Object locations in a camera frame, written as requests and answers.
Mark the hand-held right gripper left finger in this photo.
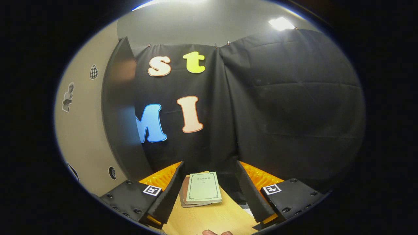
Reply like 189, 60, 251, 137
99, 161, 186, 229

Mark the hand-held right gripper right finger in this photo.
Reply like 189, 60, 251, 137
235, 160, 327, 231

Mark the pale green book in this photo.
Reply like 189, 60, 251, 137
185, 172, 222, 204

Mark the black backdrop cloth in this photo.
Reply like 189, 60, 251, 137
129, 29, 366, 204

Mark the grey cabinet door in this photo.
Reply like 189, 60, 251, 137
54, 20, 129, 196

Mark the brown book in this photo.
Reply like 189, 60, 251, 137
183, 175, 196, 205

